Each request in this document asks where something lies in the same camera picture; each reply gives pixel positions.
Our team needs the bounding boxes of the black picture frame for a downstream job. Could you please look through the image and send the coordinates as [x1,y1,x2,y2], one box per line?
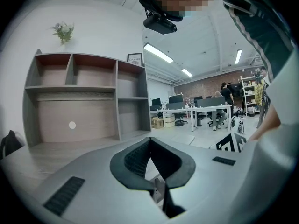
[127,52,143,67]

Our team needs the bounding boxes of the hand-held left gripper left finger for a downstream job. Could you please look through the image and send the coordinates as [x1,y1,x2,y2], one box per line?
[109,137,154,191]

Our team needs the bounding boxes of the white office desk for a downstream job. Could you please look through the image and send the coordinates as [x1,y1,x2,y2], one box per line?
[150,103,233,132]

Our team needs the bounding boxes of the white flower bouquet vase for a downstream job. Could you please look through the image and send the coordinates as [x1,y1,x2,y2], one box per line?
[50,21,75,53]

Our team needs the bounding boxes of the black head-mounted camera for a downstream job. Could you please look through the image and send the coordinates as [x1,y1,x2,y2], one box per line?
[142,13,178,35]

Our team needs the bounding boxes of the white black mesh device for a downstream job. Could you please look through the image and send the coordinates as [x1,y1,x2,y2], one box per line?
[230,115,245,134]

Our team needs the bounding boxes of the grey wooden shelf unit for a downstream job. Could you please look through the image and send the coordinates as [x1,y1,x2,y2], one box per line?
[21,49,153,148]

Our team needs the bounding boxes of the brown cardboard box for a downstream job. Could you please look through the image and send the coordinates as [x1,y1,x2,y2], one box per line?
[151,116,164,129]

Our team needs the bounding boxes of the dark grey desk partition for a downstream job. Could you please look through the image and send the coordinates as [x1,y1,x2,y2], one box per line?
[166,102,185,110]
[197,96,226,108]

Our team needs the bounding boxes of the dark green printed shirt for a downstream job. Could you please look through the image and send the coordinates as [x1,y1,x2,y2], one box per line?
[215,0,299,84]

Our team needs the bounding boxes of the black wall screen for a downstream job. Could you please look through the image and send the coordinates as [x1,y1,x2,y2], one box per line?
[227,83,244,98]

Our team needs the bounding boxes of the white storage box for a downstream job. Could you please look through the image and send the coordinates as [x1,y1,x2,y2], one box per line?
[163,115,176,128]

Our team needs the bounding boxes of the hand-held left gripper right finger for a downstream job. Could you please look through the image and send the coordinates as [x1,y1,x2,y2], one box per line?
[149,137,196,219]

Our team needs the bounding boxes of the black office chair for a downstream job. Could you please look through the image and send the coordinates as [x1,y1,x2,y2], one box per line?
[174,112,188,126]

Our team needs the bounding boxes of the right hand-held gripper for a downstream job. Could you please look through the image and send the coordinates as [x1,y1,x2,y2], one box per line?
[208,132,248,154]

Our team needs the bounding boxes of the person's right forearm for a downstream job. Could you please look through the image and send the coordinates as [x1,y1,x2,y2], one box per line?
[247,103,281,142]

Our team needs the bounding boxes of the grey wooden desk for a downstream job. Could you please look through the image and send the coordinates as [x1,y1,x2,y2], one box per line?
[0,129,154,187]

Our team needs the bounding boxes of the white metal shelf rack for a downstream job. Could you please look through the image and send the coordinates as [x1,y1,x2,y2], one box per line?
[240,76,260,117]

